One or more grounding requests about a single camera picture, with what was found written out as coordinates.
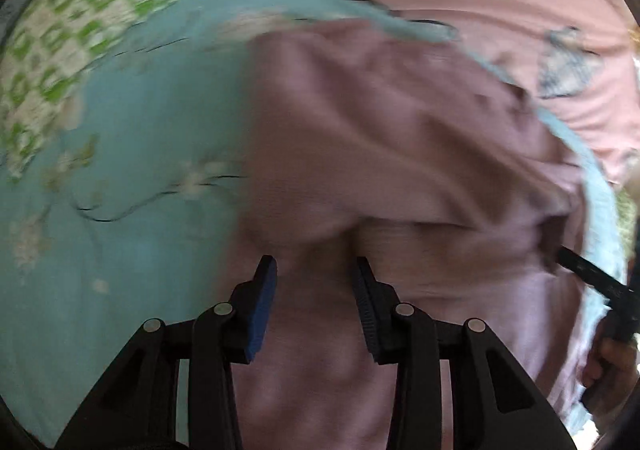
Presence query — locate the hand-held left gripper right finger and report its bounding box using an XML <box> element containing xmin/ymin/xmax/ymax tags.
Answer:
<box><xmin>351</xmin><ymin>256</ymin><xmax>581</xmax><ymax>450</ymax></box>

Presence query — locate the purple knit garment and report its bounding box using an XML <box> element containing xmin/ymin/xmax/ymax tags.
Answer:
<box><xmin>215</xmin><ymin>23</ymin><xmax>601</xmax><ymax>450</ymax></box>

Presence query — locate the person's right hand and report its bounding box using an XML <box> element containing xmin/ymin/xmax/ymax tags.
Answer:
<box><xmin>575</xmin><ymin>336</ymin><xmax>640</xmax><ymax>418</ymax></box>

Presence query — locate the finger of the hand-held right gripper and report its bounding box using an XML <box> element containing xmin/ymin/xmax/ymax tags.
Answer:
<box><xmin>556</xmin><ymin>245</ymin><xmax>636</xmax><ymax>303</ymax></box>

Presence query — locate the green checkered pillow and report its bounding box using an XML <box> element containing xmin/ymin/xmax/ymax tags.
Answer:
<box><xmin>0</xmin><ymin>0</ymin><xmax>227</xmax><ymax>182</ymax></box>

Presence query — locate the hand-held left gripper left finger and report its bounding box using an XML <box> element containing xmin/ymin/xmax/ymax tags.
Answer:
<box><xmin>54</xmin><ymin>255</ymin><xmax>278</xmax><ymax>450</ymax></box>

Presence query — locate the blue floral blanket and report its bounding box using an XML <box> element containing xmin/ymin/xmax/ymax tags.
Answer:
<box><xmin>0</xmin><ymin>0</ymin><xmax>632</xmax><ymax>447</ymax></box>

